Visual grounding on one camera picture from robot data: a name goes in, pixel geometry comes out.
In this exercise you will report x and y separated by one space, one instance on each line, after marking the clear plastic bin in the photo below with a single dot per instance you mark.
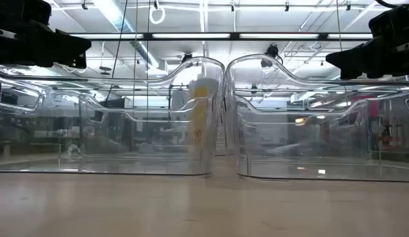
289 171
26 166

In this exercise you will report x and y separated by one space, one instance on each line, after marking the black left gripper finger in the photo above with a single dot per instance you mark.
79 64
74 49

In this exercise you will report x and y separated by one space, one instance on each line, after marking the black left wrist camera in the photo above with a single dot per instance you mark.
19 11

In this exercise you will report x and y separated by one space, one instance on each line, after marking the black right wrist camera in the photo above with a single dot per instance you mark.
393 19

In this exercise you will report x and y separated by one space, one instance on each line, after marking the black hanging camera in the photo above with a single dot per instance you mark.
272 51

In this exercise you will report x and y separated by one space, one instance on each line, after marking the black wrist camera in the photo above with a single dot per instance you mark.
393 19
19 11

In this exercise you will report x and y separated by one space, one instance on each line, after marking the small black ceiling fixture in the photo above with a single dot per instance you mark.
187 57

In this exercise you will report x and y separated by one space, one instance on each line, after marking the red equipment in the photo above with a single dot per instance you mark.
387 138

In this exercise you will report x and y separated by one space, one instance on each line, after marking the black beam with light strips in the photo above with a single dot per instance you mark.
235 36

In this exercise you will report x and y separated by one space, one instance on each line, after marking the yellow canister with white lid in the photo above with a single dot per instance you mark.
201 112

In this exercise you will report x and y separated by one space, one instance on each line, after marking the red cabinet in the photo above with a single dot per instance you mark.
373 107

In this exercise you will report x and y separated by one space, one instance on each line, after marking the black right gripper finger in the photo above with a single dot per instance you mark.
352 61
349 75

